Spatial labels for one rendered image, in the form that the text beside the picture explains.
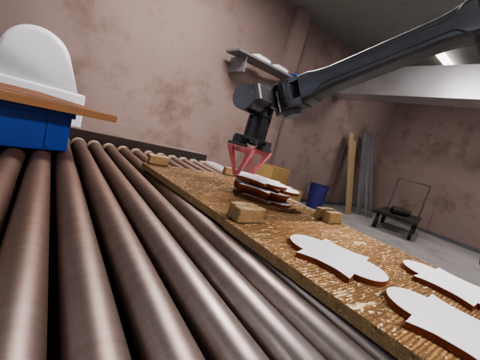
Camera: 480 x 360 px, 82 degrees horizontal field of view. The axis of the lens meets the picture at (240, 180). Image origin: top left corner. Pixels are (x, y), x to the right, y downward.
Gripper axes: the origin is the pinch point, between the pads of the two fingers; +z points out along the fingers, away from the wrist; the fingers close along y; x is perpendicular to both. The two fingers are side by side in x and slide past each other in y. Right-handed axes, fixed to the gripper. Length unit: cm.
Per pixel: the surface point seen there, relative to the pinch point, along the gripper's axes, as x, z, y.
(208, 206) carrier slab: 4.4, 5.3, 21.6
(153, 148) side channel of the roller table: -53, 6, -24
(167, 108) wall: -251, -16, -245
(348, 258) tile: 29.7, 4.0, 21.6
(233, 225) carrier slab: 12.1, 5.2, 25.8
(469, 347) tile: 41, 4, 33
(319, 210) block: 20.7, 2.9, -1.5
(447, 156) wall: 169, -94, -741
